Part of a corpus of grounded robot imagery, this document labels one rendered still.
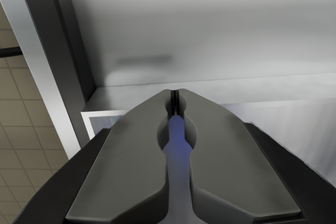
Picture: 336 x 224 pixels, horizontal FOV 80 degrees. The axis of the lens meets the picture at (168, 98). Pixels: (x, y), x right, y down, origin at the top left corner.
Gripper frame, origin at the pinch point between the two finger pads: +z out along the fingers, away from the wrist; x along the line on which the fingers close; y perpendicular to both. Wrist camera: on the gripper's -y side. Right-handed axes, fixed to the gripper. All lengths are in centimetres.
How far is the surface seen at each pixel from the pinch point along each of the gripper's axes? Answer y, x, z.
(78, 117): 2.6, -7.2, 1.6
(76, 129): 3.7, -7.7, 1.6
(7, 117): 63, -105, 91
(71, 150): 7.7, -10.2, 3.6
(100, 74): 0.1, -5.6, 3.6
